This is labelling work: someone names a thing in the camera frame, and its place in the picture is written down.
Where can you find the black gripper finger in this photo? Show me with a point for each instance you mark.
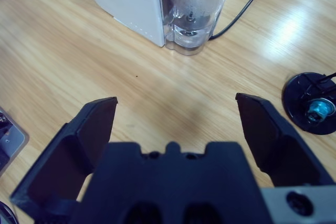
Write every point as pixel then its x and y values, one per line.
pixel 65 155
pixel 283 150

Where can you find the blue coffee capsule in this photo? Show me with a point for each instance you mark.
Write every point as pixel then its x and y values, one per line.
pixel 319 111

